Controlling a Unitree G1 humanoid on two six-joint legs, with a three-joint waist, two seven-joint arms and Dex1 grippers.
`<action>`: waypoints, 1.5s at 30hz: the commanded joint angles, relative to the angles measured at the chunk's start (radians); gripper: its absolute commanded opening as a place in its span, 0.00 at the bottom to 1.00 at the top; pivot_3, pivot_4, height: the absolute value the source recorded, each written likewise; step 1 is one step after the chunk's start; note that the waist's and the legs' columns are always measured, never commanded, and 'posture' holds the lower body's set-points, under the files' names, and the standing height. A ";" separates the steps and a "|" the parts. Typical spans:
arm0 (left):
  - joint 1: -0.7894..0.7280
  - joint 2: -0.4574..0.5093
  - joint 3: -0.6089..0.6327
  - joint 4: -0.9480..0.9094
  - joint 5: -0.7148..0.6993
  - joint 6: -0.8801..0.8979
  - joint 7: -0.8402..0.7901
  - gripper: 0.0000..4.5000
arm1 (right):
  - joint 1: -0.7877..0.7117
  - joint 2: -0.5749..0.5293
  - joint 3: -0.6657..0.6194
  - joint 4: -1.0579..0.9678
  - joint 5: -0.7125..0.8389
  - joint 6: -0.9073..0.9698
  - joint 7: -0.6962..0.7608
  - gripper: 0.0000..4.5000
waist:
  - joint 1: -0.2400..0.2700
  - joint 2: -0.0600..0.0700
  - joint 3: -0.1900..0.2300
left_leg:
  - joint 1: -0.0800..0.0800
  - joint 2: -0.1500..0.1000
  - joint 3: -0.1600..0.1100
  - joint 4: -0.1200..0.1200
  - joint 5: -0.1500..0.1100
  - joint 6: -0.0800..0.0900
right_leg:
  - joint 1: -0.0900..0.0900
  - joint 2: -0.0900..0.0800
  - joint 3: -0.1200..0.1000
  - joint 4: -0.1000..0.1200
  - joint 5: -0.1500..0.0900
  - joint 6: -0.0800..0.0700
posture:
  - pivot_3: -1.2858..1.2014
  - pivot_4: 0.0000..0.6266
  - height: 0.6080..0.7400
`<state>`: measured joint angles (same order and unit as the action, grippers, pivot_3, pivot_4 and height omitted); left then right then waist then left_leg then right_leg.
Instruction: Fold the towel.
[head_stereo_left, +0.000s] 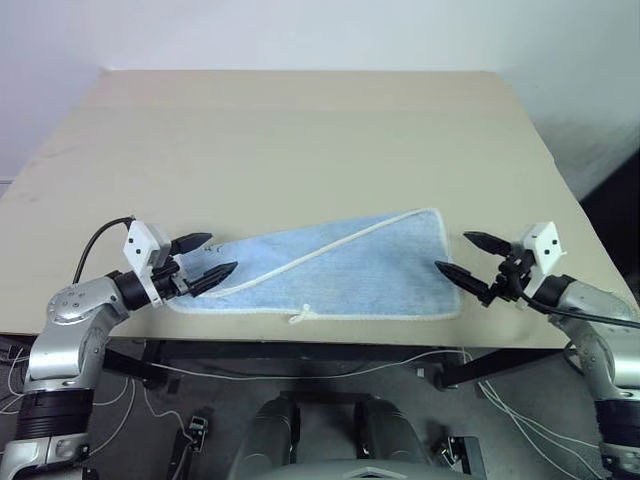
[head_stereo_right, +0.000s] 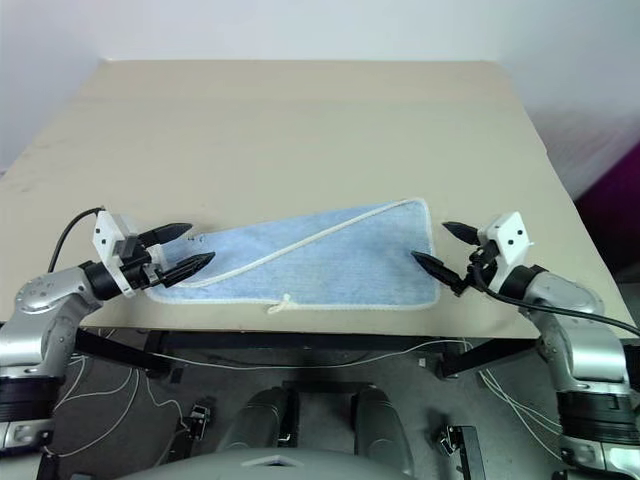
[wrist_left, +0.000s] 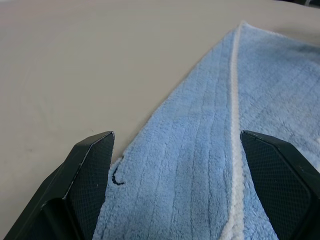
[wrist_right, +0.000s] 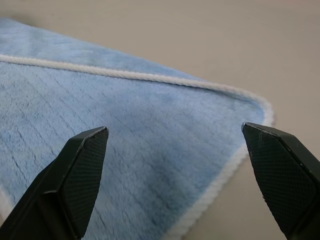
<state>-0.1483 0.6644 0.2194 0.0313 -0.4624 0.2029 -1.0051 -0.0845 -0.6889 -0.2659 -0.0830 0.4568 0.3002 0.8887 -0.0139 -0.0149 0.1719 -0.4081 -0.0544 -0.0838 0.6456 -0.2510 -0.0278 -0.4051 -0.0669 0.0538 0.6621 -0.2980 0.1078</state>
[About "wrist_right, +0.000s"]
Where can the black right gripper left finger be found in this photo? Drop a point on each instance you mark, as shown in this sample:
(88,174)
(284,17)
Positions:
(62,185)

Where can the light blue white-edged towel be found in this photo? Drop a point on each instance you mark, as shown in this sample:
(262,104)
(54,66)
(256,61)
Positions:
(140,130)

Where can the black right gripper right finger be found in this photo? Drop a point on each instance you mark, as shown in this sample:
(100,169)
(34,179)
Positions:
(282,180)

